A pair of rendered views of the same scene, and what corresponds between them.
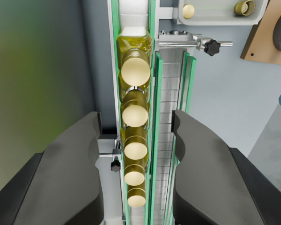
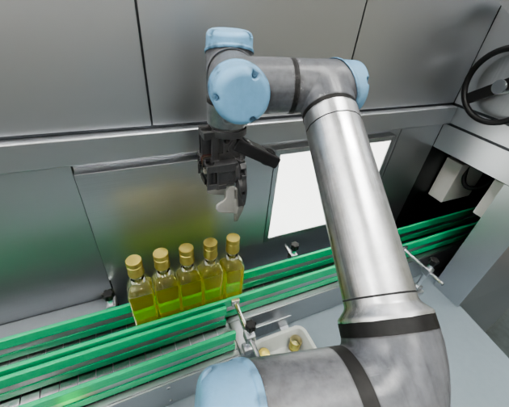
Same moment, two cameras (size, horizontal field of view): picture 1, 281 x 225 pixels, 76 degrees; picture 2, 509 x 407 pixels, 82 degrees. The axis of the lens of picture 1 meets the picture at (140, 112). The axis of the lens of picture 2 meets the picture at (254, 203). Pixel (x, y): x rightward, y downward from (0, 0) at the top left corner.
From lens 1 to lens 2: 0.63 m
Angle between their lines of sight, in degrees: 71
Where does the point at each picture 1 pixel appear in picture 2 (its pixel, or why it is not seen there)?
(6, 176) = (190, 189)
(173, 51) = not seen: hidden behind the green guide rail
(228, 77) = not seen: outside the picture
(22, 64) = not seen: hidden behind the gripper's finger
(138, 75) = (232, 238)
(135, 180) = (159, 253)
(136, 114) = (211, 242)
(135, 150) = (187, 247)
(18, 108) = (208, 201)
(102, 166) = (68, 315)
